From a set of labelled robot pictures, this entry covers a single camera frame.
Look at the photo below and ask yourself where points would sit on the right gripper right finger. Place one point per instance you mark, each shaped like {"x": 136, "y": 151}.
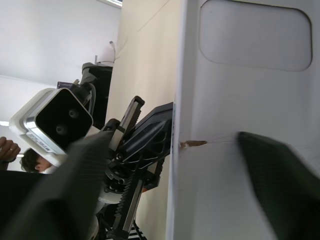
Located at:
{"x": 287, "y": 190}

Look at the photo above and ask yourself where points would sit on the bystander bare hand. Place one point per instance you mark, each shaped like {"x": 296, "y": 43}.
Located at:
{"x": 8, "y": 150}

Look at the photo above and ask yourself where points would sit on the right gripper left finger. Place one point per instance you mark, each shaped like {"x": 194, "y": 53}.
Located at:
{"x": 67, "y": 195}

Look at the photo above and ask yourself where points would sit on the dark-haired bystander head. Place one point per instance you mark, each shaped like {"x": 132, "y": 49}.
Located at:
{"x": 32, "y": 160}

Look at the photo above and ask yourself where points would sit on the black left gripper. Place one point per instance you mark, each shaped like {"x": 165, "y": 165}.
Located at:
{"x": 125, "y": 175}

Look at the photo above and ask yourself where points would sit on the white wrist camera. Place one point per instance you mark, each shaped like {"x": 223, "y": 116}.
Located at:
{"x": 30, "y": 120}

